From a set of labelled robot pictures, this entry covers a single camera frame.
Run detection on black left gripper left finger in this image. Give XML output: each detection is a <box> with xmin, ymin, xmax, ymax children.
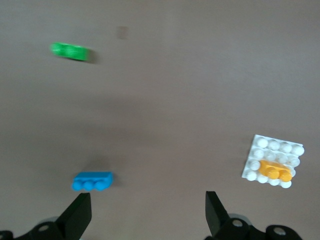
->
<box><xmin>0</xmin><ymin>192</ymin><xmax>92</xmax><ymax>240</ymax></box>

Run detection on white studded base plate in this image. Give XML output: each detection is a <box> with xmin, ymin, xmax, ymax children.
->
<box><xmin>241</xmin><ymin>134</ymin><xmax>305</xmax><ymax>189</ymax></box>

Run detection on yellow two-stud block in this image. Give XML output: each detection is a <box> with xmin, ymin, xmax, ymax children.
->
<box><xmin>258</xmin><ymin>159</ymin><xmax>293</xmax><ymax>183</ymax></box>

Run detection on small brown tape patch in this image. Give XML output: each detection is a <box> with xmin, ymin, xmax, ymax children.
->
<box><xmin>117</xmin><ymin>26</ymin><xmax>129</xmax><ymax>40</ymax></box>

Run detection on green two-stud block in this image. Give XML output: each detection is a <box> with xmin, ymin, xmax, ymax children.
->
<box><xmin>50</xmin><ymin>42</ymin><xmax>91</xmax><ymax>62</ymax></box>

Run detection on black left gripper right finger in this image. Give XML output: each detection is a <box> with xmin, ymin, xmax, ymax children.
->
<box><xmin>204</xmin><ymin>191</ymin><xmax>304</xmax><ymax>240</ymax></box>

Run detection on blue three-stud block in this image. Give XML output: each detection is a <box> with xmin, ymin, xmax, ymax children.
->
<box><xmin>71</xmin><ymin>171</ymin><xmax>114</xmax><ymax>192</ymax></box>

